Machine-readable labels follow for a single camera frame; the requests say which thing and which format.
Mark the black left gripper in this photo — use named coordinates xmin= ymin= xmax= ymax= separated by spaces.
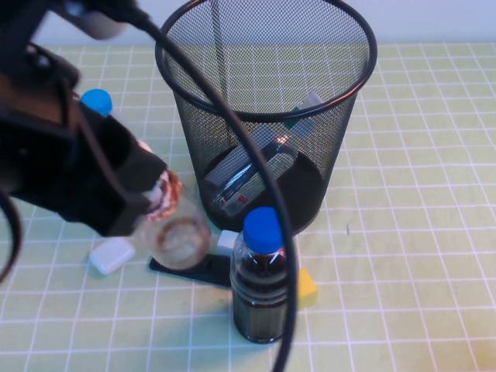
xmin=0 ymin=108 xmax=168 ymax=237

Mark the small bottle beige cap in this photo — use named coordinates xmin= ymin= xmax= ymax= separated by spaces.
xmin=131 ymin=168 xmax=212 ymax=272

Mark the clear bottle white cap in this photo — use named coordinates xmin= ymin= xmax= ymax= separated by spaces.
xmin=203 ymin=91 xmax=325 ymax=218

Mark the black mesh wastebasket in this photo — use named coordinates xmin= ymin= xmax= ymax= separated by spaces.
xmin=154 ymin=0 xmax=377 ymax=237

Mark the water bottle blue cap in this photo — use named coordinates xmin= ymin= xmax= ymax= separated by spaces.
xmin=80 ymin=88 xmax=117 ymax=121

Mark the white earbud case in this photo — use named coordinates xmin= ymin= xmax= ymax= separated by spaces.
xmin=89 ymin=236 xmax=136 ymax=275

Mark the small white cube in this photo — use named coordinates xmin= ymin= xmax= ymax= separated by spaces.
xmin=215 ymin=229 xmax=238 ymax=257

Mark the black remote control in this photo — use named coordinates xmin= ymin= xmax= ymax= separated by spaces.
xmin=149 ymin=253 xmax=233 ymax=288

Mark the dark liquid bottle blue cap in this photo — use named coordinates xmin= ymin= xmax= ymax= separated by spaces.
xmin=229 ymin=206 xmax=299 ymax=344

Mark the yellow block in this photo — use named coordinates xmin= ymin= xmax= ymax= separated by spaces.
xmin=296 ymin=267 xmax=319 ymax=309

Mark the green white-grid tablecloth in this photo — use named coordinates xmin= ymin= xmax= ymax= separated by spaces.
xmin=0 ymin=42 xmax=496 ymax=372

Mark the thin black cable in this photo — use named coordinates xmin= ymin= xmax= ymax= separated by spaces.
xmin=0 ymin=189 xmax=22 ymax=284

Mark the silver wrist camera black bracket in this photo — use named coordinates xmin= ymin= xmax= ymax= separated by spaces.
xmin=64 ymin=0 xmax=131 ymax=40

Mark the thick black camera cable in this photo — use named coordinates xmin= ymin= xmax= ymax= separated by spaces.
xmin=123 ymin=3 xmax=299 ymax=372

